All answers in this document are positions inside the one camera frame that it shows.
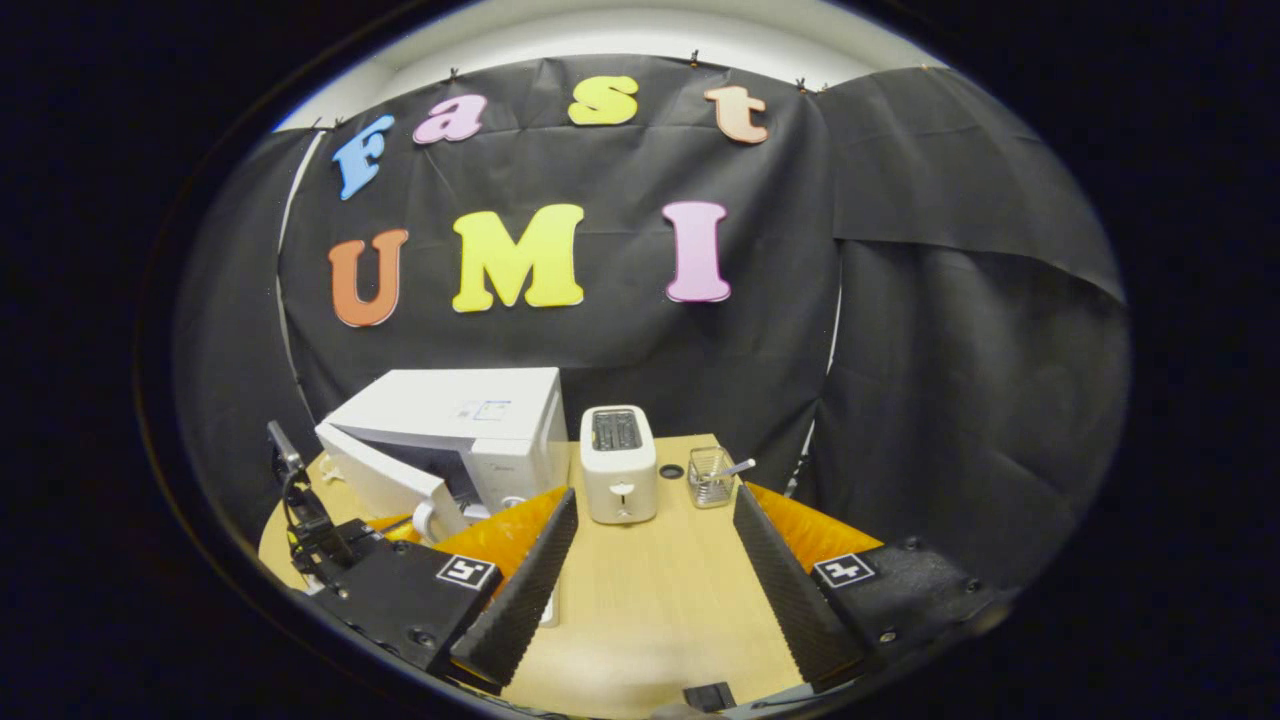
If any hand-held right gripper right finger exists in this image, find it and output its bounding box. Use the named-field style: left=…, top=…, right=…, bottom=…
left=732, top=482, right=1013, bottom=693

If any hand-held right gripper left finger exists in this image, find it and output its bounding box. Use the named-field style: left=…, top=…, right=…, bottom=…
left=298, top=486, right=581, bottom=693

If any white microwave oven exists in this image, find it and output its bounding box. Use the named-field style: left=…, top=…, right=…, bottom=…
left=315, top=367, right=569, bottom=546

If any white toaster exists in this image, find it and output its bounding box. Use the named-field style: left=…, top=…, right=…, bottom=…
left=580, top=405, right=659, bottom=526

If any black backdrop cloth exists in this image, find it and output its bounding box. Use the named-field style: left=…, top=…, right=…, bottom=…
left=170, top=55, right=1131, bottom=591

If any wire mesh basket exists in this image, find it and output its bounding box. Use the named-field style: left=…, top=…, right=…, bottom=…
left=687, top=446, right=737, bottom=510

